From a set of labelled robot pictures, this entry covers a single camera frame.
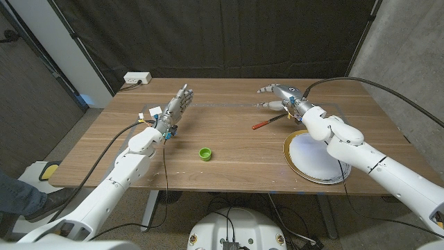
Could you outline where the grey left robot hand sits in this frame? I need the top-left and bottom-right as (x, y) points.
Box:
(154, 83), (194, 140)

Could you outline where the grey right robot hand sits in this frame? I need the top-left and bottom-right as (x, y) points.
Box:
(256, 83), (315, 122)

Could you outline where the knife with red handle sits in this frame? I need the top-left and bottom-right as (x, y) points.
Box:
(251, 113), (289, 131)

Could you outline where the white paper plate gold rim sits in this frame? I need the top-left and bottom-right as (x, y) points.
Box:
(282, 129), (352, 185)

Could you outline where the white power strip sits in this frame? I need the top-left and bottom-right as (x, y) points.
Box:
(123, 72), (153, 85)

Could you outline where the small green cup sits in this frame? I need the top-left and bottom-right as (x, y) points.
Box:
(198, 147), (213, 162)

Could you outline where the black round floor object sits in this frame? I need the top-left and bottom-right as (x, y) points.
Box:
(157, 190), (183, 206)

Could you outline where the black backdrop cloth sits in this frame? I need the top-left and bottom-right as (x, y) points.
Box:
(48, 0), (382, 95)

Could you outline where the metal backdrop stand pole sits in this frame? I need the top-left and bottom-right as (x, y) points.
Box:
(344, 0), (384, 80)
(47, 0), (116, 97)

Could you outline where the grey table leg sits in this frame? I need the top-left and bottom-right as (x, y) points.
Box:
(315, 194), (339, 240)
(140, 190), (160, 233)

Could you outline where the white robot torso base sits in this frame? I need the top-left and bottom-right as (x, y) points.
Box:
(187, 207), (288, 250)

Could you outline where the white device with yellow pad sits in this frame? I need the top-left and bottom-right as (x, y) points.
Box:
(22, 160), (63, 183)

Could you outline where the dark shoe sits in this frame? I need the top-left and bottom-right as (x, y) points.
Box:
(24, 187), (76, 224)

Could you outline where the person leg in blue jeans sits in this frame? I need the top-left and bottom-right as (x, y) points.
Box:
(0, 169), (48, 218)

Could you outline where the black power strip cable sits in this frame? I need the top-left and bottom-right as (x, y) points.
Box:
(119, 80), (143, 92)

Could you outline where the thin black left wrist cable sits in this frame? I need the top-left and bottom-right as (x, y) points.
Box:
(88, 138), (169, 241)

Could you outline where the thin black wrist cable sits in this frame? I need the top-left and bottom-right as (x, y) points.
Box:
(337, 159), (444, 240)
(88, 138), (169, 241)

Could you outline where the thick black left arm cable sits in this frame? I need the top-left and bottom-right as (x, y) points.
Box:
(51, 119), (156, 223)

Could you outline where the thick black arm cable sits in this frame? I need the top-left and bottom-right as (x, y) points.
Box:
(302, 76), (444, 128)
(51, 119), (156, 223)

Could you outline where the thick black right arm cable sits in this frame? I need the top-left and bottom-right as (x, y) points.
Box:
(302, 76), (444, 128)

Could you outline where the black floor cable bundle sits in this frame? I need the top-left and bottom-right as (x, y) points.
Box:
(207, 193), (325, 250)

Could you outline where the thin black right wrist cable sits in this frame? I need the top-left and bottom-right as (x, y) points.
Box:
(337, 159), (444, 240)

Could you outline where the white floor cable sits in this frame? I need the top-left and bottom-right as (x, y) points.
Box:
(266, 193), (316, 244)

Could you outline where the black door handle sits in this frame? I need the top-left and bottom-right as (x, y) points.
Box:
(0, 29), (20, 44)

